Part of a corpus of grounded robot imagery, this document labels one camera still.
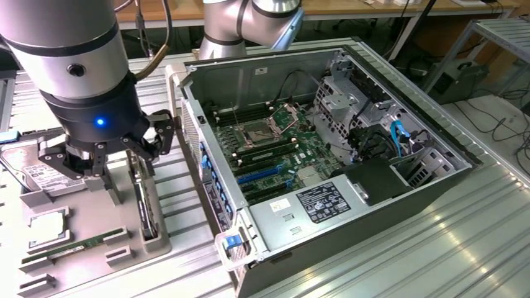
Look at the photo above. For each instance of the silver drive cage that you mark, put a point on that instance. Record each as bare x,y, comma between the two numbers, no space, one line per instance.
336,115

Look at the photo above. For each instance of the blue case latch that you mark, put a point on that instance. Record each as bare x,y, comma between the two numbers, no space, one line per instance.
233,242

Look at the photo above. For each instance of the blue expansion slot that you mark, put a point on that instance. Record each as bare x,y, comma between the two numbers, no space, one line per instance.
258,174

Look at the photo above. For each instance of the thin metal locking lever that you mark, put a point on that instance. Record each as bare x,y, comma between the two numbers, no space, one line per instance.
235,116

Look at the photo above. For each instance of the graphics card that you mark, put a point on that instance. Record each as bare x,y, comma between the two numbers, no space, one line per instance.
143,201

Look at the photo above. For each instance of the blue connector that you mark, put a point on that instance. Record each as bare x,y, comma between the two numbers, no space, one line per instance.
10,137

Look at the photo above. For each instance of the installed green RAM stick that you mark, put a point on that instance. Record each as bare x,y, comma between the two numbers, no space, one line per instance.
267,154

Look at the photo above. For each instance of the open black PC case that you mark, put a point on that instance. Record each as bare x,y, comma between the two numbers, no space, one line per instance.
231,74

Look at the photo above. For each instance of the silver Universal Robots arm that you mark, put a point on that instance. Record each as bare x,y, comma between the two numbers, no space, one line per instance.
62,31

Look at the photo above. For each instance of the black plastic shroud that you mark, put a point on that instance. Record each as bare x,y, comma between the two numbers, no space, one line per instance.
373,183

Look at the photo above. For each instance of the metal disk bay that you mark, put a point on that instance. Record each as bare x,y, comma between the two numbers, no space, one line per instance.
422,169

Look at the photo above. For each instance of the green motherboard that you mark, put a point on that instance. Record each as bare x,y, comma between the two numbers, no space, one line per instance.
290,158

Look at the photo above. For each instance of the metal slat shelf frame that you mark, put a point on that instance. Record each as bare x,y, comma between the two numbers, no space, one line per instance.
497,31

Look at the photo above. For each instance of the CPU socket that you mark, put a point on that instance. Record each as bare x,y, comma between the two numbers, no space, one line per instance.
255,133

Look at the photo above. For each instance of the silver hard disk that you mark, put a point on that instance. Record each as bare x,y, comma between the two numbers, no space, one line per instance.
46,178

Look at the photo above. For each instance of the silver chipset heatsink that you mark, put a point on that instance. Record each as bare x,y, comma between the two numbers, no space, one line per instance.
310,176

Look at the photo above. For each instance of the metal socket cover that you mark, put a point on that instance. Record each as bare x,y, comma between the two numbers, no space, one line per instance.
273,119

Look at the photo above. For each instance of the wooden desk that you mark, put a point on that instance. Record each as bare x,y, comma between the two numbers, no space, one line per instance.
352,9

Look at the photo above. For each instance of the grey parts rack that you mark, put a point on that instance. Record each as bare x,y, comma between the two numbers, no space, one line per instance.
91,217

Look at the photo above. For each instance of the silver CPU chip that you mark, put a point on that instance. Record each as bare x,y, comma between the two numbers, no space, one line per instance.
47,227

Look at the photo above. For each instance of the blue card retention bar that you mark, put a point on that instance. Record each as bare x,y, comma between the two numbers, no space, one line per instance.
215,181

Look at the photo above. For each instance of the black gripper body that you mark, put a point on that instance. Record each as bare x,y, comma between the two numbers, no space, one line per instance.
103,108

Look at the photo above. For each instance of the black box device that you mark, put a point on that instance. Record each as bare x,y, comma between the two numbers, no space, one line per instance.
460,82

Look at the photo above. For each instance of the black RAM slot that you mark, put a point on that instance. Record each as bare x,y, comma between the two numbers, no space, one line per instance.
265,146
241,112
245,119

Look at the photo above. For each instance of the silver power supply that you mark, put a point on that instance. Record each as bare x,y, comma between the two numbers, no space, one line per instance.
282,214

